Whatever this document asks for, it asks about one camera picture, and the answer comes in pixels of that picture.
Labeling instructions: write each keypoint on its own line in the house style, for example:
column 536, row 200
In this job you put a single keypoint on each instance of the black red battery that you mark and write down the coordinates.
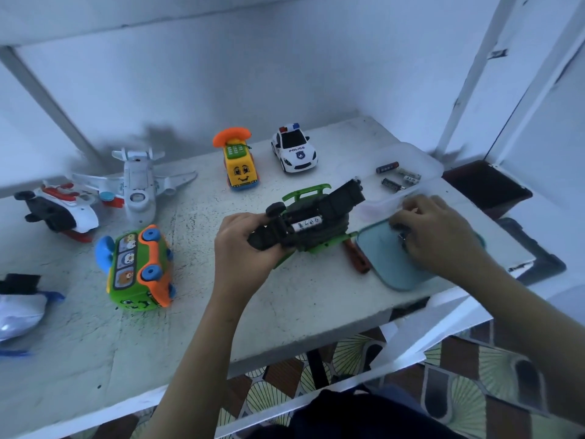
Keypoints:
column 387, row 167

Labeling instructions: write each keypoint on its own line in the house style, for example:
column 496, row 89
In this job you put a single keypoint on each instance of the yellow orange toy car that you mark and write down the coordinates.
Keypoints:
column 239, row 164

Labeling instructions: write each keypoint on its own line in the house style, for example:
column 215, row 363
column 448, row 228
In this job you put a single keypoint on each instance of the person's right forearm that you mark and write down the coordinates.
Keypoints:
column 535, row 329

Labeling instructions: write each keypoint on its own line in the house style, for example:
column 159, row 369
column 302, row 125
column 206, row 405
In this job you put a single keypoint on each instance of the dark green toy helicopter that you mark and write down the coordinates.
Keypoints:
column 306, row 219

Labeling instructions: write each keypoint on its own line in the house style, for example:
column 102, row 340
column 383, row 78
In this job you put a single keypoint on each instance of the grey storage box lid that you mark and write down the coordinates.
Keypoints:
column 535, row 251

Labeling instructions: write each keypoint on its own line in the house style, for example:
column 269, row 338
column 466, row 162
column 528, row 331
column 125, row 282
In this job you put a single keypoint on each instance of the white toy airplane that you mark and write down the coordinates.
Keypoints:
column 137, row 183

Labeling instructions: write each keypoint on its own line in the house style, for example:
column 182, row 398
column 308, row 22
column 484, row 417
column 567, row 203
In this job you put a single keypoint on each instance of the person's right hand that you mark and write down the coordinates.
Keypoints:
column 439, row 237

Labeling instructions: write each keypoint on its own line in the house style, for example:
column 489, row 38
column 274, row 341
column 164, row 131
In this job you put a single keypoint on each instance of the red white toy vehicle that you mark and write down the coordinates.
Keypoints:
column 59, row 210

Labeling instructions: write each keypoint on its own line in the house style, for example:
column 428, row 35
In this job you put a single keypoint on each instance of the red screwdriver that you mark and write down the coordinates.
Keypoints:
column 356, row 258

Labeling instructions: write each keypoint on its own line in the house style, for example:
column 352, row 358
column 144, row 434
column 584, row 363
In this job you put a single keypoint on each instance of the black white toy car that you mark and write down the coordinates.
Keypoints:
column 294, row 151

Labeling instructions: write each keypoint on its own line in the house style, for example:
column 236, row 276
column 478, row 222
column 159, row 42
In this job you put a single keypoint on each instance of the clear plastic container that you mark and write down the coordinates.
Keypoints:
column 402, row 192

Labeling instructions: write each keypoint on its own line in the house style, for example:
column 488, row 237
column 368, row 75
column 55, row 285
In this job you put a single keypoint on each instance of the white grey battery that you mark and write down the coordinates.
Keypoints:
column 409, row 178

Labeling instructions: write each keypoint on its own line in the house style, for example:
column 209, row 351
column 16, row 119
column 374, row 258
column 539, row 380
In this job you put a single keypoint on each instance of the dark brown storage box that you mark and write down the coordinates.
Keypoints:
column 489, row 183

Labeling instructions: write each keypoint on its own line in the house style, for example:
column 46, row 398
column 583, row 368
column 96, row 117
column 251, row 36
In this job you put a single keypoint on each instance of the person's left hand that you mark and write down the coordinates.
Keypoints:
column 239, row 260

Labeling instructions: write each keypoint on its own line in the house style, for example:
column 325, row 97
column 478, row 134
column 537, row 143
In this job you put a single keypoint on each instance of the person's left forearm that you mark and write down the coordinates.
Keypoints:
column 197, row 375

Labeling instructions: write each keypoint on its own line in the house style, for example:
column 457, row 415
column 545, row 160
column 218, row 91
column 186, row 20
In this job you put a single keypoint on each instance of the person's dark trousers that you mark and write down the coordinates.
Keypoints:
column 366, row 418

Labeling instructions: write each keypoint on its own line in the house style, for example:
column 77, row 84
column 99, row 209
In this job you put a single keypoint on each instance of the green orange toy car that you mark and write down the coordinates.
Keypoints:
column 137, row 269

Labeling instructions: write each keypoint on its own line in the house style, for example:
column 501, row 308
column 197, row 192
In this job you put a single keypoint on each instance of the white blue toy vehicle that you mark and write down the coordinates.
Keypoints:
column 18, row 311

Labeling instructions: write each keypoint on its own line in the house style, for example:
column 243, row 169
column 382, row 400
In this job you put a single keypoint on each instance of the teal container lid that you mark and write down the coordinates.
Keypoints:
column 384, row 260

